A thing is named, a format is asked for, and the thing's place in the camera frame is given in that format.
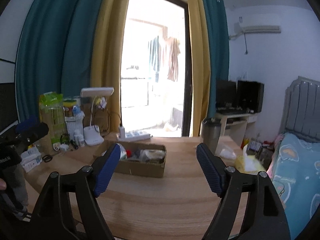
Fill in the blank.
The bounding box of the clear plastic bag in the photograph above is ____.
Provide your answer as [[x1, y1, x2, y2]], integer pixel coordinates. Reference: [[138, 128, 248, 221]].
[[136, 149, 166, 163], [215, 142, 236, 160]]

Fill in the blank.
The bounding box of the cartoon tissue pack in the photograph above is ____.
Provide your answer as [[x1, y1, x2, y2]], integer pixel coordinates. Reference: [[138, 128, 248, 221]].
[[117, 143, 127, 160]]

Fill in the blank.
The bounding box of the red plush keychain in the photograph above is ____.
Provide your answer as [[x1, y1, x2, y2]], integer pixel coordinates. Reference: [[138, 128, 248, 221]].
[[126, 150, 132, 159]]

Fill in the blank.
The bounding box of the person left hand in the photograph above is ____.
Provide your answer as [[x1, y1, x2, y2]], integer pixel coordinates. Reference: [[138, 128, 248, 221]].
[[0, 179, 7, 191]]

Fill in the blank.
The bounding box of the green snack bag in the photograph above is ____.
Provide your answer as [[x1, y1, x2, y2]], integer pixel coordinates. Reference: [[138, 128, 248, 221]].
[[39, 92, 66, 145]]

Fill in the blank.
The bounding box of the yellow tissue pack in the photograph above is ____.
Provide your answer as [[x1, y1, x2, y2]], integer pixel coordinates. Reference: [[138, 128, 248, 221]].
[[234, 144, 266, 175]]

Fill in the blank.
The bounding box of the crumpled clear plastic bag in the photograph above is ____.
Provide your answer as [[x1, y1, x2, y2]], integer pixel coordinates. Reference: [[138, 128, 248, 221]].
[[215, 142, 236, 160]]

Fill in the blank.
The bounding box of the white perforated organizer basket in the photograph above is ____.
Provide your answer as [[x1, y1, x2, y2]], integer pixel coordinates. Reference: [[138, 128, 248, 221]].
[[65, 112, 85, 140]]

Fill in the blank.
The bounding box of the white pill bottle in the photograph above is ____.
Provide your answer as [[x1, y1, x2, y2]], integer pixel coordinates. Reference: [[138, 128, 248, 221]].
[[74, 129, 85, 147]]

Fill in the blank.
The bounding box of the steel travel tumbler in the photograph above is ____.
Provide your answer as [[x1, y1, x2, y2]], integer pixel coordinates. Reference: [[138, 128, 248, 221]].
[[200, 118, 221, 154]]

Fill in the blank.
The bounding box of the white tv stand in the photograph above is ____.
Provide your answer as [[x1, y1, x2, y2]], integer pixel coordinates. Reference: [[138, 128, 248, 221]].
[[215, 113, 258, 146]]

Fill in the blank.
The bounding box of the white desk lamp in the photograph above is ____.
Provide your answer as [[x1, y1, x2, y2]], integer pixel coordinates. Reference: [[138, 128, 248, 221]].
[[80, 87, 114, 146]]

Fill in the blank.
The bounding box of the blue bed blanket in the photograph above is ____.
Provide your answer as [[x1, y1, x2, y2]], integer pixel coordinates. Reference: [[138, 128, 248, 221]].
[[267, 133, 319, 239]]

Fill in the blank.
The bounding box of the teal left curtain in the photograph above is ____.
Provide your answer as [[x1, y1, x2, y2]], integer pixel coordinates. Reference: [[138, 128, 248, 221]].
[[15, 0, 103, 121]]

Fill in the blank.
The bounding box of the teal curtain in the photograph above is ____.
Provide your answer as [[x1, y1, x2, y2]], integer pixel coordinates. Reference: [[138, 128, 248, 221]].
[[203, 0, 229, 118], [15, 0, 103, 121]]

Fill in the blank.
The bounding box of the black monitor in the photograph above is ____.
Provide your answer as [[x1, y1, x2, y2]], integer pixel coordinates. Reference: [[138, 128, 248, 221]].
[[216, 80, 264, 115]]

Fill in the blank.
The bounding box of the yellow left curtain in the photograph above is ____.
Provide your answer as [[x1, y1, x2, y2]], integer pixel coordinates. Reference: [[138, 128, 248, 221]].
[[91, 0, 129, 132]]

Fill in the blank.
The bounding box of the yellow curtain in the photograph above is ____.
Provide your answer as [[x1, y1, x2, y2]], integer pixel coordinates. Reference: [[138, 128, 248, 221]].
[[91, 0, 129, 132], [187, 0, 210, 137]]

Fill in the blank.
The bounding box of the cardboard box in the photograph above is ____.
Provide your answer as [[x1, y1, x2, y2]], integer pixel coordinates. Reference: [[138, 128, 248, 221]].
[[93, 139, 168, 179]]

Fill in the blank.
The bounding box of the white power strip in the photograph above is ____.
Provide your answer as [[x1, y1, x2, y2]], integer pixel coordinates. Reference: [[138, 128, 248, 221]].
[[117, 131, 151, 142]]

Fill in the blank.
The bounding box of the grey bed headboard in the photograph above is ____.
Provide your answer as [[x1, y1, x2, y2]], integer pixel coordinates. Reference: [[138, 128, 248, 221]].
[[279, 76, 320, 142]]

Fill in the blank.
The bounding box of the yellow right curtain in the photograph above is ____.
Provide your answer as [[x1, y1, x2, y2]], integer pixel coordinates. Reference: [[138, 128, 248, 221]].
[[187, 0, 210, 137]]

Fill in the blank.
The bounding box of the white air conditioner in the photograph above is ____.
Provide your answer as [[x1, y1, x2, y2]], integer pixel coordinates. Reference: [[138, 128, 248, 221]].
[[234, 14, 281, 37]]

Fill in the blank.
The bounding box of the teal right curtain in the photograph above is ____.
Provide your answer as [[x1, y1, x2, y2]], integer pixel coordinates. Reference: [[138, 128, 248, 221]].
[[203, 0, 229, 118]]

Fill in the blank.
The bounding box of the black charger cable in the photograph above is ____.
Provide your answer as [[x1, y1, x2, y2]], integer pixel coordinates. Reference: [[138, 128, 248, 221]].
[[97, 102, 123, 137]]

